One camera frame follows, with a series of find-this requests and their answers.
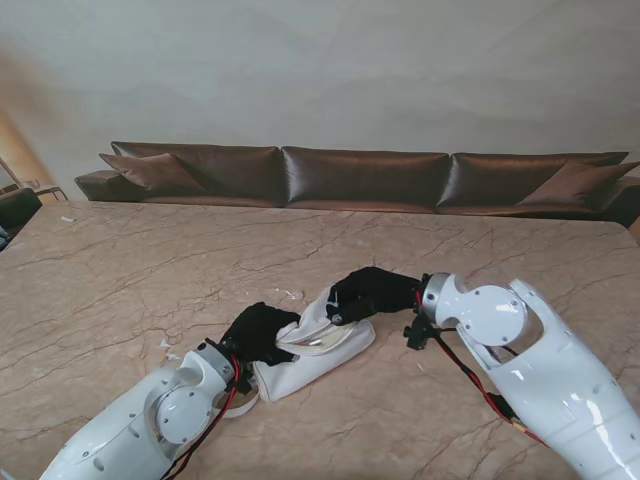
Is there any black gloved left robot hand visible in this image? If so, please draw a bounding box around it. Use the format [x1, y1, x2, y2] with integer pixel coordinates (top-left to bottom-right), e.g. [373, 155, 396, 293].
[219, 301, 301, 367]

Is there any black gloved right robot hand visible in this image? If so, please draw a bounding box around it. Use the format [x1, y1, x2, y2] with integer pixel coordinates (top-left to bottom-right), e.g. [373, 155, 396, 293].
[325, 266, 424, 327]

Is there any cream white cosmetics bag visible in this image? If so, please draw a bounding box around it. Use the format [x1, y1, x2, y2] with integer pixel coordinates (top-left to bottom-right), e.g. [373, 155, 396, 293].
[219, 289, 377, 421]

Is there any brown leather sofa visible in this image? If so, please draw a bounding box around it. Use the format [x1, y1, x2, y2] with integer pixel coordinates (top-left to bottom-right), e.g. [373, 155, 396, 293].
[74, 141, 640, 229]

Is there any brown sofa cushion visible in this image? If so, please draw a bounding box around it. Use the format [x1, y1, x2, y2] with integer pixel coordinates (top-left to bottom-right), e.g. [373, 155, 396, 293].
[98, 152, 206, 197]
[517, 159, 640, 206]

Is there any small wooden side table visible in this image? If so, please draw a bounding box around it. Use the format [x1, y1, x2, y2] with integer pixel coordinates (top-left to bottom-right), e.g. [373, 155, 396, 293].
[29, 182, 69, 203]

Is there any dark armchair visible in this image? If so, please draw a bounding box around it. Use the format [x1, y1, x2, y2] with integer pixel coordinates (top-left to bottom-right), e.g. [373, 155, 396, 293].
[0, 188, 44, 229]

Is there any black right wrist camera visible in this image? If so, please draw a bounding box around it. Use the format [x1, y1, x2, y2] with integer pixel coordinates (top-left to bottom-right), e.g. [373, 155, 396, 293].
[403, 314, 441, 350]

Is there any red black right arm cable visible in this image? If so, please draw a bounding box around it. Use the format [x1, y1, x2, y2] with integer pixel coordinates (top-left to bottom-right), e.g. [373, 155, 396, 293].
[413, 289, 549, 449]

